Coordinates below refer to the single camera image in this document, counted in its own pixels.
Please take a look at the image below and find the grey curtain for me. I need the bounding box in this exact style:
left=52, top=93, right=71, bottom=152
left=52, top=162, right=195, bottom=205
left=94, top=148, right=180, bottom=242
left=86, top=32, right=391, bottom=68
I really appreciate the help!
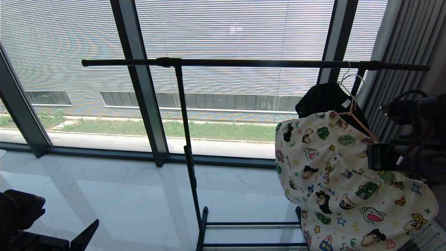
left=356, top=0, right=446, bottom=149

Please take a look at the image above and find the pink clothes hanger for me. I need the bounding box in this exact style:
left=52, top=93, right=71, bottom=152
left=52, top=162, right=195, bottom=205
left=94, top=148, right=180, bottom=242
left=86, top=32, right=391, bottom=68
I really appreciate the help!
left=337, top=61, right=352, bottom=92
left=330, top=73, right=383, bottom=144

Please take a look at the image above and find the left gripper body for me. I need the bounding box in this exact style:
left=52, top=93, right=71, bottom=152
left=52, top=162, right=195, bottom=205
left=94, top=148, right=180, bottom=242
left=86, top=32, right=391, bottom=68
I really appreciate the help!
left=9, top=229, right=72, bottom=251

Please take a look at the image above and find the black clothes rack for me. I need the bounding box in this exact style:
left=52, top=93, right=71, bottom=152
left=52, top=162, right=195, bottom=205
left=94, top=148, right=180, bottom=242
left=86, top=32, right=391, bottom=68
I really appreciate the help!
left=82, top=57, right=430, bottom=251

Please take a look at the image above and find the window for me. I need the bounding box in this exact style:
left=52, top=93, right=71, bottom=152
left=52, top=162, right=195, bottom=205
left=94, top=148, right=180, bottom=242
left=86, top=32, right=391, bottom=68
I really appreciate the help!
left=0, top=0, right=388, bottom=170

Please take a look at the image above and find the black cable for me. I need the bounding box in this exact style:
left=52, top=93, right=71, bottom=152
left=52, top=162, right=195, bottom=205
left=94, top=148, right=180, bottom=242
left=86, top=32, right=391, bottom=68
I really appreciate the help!
left=391, top=89, right=430, bottom=105

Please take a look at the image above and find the black garment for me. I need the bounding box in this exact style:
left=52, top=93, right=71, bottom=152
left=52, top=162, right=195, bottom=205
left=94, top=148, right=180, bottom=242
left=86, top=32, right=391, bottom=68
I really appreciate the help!
left=295, top=83, right=371, bottom=136

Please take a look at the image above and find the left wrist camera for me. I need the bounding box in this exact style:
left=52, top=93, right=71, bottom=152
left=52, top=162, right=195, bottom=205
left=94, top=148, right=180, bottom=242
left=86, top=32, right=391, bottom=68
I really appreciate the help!
left=0, top=189, right=46, bottom=231

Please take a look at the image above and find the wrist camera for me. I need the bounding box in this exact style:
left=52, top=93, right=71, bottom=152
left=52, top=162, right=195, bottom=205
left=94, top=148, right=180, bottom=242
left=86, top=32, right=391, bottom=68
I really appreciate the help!
left=379, top=99, right=423, bottom=126
left=0, top=189, right=46, bottom=231

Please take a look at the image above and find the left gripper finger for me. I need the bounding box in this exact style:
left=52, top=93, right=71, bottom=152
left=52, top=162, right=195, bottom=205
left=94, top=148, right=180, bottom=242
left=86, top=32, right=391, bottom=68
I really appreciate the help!
left=69, top=219, right=100, bottom=251

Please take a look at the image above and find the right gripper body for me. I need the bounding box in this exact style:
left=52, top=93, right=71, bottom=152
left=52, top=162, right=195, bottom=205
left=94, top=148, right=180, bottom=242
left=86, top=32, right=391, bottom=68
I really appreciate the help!
left=366, top=139, right=446, bottom=175

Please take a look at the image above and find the cream printed garment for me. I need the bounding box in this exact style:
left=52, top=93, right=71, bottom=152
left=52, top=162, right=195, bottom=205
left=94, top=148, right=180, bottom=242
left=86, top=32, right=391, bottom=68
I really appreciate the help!
left=274, top=111, right=440, bottom=251

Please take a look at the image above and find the white laundry basket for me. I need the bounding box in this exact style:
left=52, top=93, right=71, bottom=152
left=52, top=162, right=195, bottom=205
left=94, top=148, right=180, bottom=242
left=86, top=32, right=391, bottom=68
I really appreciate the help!
left=397, top=223, right=446, bottom=251

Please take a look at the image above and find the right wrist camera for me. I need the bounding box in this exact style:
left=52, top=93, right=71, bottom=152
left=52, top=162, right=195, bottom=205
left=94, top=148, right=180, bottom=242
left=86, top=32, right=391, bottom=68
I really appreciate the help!
left=379, top=99, right=423, bottom=126

